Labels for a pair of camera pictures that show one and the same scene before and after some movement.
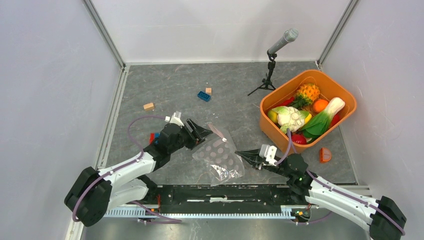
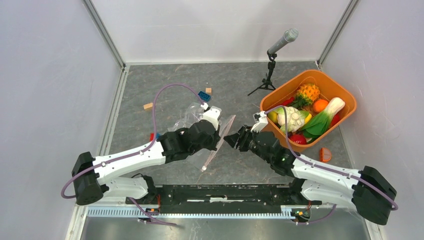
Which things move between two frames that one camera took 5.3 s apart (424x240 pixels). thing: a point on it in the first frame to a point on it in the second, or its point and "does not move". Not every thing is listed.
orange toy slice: (325, 155) does not move
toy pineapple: (307, 93) does not move
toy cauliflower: (290, 118) does not move
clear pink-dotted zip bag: (222, 160) to (195, 113)
